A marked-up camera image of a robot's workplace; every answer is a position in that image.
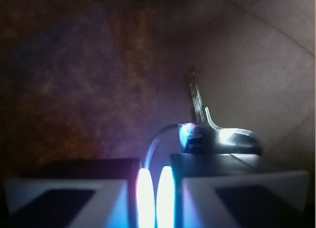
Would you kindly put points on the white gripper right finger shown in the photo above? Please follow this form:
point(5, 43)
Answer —
point(230, 191)

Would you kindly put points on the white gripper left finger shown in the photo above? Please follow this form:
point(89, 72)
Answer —
point(98, 193)

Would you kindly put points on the brown paper bag bin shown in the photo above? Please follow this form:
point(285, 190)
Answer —
point(98, 78)

